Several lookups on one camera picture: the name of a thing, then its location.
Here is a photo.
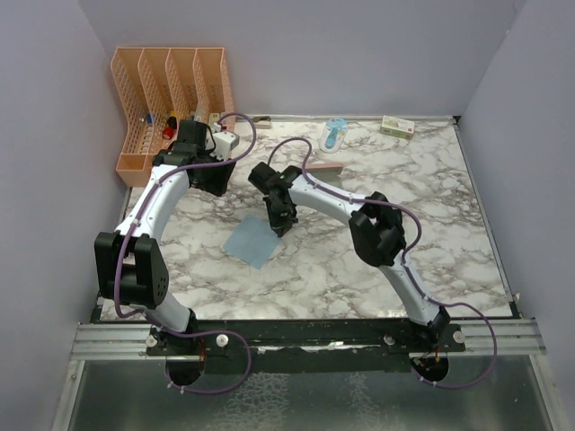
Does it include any light blue cleaning cloth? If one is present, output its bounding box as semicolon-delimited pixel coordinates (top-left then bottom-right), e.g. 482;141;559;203
223;215;280;269

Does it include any pink glasses case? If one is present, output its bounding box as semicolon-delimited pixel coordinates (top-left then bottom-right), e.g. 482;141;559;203
305;163;343;178

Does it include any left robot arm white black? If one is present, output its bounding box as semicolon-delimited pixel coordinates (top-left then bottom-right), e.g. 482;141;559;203
94;120;239;355

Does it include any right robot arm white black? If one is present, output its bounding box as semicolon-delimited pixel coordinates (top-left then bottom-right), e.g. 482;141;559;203
248;163;450;351

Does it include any red black small bottle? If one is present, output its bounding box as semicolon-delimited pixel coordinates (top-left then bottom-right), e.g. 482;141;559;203
162;116;178;140

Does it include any blue white packaged item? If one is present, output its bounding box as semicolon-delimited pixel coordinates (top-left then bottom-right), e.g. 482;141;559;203
318;118;348;154

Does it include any peach desk file organizer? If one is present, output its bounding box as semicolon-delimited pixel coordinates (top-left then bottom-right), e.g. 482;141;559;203
111;47;234;187

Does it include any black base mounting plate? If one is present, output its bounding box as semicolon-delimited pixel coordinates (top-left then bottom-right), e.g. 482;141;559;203
146;318;464;374

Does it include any small white green box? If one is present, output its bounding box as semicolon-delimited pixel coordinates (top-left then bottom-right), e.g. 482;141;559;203
380;116;415;140

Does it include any aluminium rail frame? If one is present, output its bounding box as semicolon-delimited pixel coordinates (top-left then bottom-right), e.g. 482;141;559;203
70;322;151;361

